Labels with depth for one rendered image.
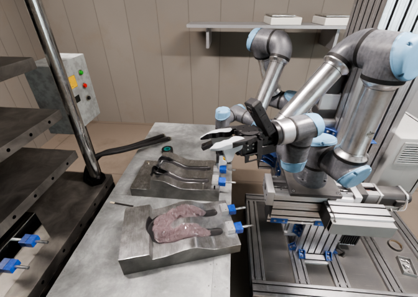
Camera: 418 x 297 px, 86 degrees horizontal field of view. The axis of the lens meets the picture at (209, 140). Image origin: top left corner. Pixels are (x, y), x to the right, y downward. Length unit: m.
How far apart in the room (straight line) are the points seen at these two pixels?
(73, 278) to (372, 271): 1.78
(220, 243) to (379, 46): 0.90
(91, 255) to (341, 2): 3.37
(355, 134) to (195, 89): 2.77
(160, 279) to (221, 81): 2.75
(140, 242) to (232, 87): 2.70
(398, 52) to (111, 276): 1.24
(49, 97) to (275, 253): 1.74
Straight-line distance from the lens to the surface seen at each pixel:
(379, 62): 0.82
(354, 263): 2.04
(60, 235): 1.39
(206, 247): 1.05
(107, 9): 3.55
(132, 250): 1.05
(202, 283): 1.07
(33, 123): 1.26
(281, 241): 1.94
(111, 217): 1.33
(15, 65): 1.24
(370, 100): 0.86
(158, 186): 1.29
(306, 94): 0.84
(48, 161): 1.44
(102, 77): 3.83
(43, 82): 1.49
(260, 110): 0.59
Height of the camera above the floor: 1.77
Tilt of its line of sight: 33 degrees down
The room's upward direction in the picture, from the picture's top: straight up
